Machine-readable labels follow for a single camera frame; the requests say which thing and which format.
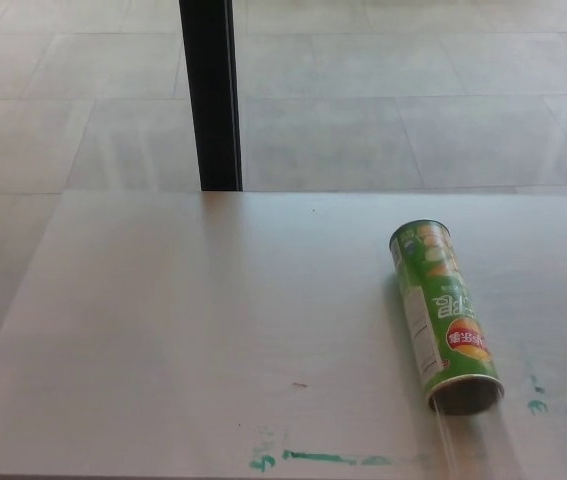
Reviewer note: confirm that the green chips can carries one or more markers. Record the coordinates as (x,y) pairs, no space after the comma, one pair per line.
(433,305)

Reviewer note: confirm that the black vertical pillar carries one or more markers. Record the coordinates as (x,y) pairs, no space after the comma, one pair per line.
(211,95)

